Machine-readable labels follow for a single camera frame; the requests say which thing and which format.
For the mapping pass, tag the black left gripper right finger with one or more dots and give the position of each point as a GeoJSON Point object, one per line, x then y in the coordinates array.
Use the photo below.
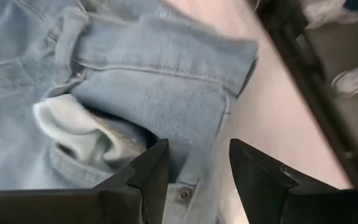
{"type": "Point", "coordinates": [291, 205]}

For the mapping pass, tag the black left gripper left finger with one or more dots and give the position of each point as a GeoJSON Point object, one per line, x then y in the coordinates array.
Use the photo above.
{"type": "Point", "coordinates": [73, 207]}

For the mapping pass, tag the light blue jeans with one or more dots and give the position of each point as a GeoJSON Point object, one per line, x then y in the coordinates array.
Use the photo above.
{"type": "Point", "coordinates": [151, 93]}

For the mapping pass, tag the person's foot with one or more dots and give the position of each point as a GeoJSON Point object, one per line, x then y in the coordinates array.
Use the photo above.
{"type": "Point", "coordinates": [356, 82]}
{"type": "Point", "coordinates": [325, 14]}

